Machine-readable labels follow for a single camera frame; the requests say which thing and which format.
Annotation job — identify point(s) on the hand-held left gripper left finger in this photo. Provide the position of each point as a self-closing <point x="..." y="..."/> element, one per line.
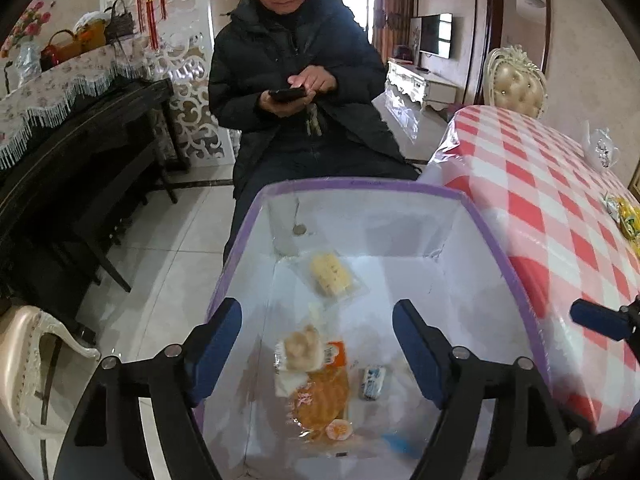
<point x="215" y="345"/>

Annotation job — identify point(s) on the large bread clear packet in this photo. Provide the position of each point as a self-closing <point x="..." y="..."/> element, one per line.
<point x="325" y="400"/>

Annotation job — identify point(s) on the pink flower vase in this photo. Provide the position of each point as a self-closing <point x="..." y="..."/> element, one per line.
<point x="27" y="57"/>

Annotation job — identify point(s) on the floral fringed piano cover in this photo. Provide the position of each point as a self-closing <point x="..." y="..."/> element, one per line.
<point x="60" y="85"/>

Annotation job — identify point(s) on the red handbag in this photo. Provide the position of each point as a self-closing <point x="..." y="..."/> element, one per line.
<point x="60" y="52"/>

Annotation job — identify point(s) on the large yellow snack packet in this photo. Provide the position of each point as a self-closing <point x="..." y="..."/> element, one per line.
<point x="631" y="217"/>

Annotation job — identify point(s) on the flat television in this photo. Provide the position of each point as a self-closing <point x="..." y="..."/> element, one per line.
<point x="436" y="35"/>

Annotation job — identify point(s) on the bunch of keys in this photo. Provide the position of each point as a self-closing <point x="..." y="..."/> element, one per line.
<point x="314" y="122"/>

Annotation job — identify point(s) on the orange bag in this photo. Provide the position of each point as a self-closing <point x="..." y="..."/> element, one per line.
<point x="92" y="32"/>

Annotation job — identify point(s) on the black mobile phone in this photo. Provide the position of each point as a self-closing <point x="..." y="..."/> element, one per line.
<point x="287" y="95"/>

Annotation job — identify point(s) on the clear pastry packet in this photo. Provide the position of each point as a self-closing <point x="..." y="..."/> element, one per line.
<point x="300" y="352"/>

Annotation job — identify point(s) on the black upright piano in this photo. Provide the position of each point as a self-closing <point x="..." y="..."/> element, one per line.
<point x="75" y="160"/>

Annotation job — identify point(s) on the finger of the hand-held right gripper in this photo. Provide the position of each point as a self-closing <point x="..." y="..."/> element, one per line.
<point x="597" y="317"/>

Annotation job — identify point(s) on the dark woven handbag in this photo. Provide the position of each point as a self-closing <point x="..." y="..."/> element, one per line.
<point x="120" y="22"/>

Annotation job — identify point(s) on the white carved screen partition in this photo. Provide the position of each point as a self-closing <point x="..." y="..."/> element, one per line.
<point x="190" y="85"/>

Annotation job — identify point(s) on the brown curtain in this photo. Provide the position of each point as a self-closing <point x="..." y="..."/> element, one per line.
<point x="395" y="5"/>

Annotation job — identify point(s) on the blue white snack packet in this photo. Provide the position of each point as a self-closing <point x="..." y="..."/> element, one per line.
<point x="400" y="446"/>

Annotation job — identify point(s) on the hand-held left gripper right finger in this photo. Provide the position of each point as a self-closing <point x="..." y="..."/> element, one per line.
<point x="422" y="355"/>

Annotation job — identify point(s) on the white floral teapot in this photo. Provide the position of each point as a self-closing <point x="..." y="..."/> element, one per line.
<point x="600" y="150"/>

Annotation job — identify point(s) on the cream tufted dining chair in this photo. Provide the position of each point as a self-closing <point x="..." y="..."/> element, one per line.
<point x="25" y="360"/>
<point x="515" y="85"/>

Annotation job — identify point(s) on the balcony glass door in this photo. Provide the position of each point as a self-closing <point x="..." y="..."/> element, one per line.
<point x="357" y="10"/>

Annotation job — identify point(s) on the small blue white candy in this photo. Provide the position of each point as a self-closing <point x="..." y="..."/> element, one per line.
<point x="372" y="382"/>

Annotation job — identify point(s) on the red knot wall hanging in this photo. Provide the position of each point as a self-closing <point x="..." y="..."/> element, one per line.
<point x="150" y="10"/>

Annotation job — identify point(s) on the white television cabinet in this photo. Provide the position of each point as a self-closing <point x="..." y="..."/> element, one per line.
<point x="415" y="80"/>

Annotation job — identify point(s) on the yellow cake clear packet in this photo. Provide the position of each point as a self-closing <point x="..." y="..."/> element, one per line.
<point x="330" y="272"/>

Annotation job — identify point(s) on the purple cardboard box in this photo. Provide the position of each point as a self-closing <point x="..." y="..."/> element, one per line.
<point x="400" y="240"/>

